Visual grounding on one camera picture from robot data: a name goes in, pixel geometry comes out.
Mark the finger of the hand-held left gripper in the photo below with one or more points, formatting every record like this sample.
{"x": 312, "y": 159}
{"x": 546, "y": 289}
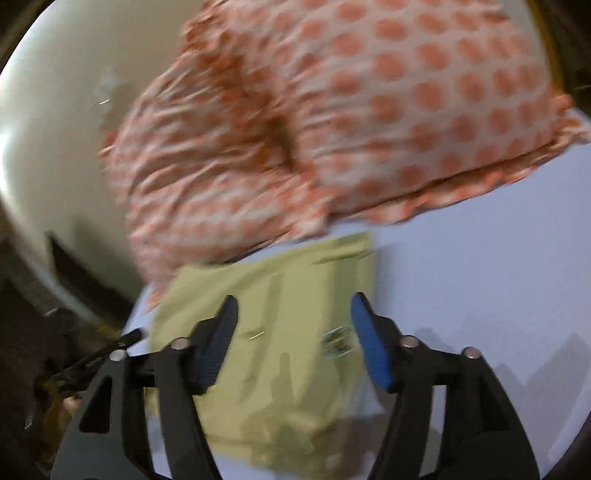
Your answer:
{"x": 99, "y": 354}

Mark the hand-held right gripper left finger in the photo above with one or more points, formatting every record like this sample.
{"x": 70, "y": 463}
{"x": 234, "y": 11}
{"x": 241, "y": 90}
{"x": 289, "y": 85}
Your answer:
{"x": 216, "y": 344}

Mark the orange polka dot cloth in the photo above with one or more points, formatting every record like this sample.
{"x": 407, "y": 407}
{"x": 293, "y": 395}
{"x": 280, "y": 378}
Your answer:
{"x": 323, "y": 115}

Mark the yellow-green pants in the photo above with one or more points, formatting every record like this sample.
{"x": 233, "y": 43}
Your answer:
{"x": 281, "y": 314}

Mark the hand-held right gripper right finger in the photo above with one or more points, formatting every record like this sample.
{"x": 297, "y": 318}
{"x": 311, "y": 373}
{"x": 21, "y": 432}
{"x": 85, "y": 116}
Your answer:
{"x": 374, "y": 346}

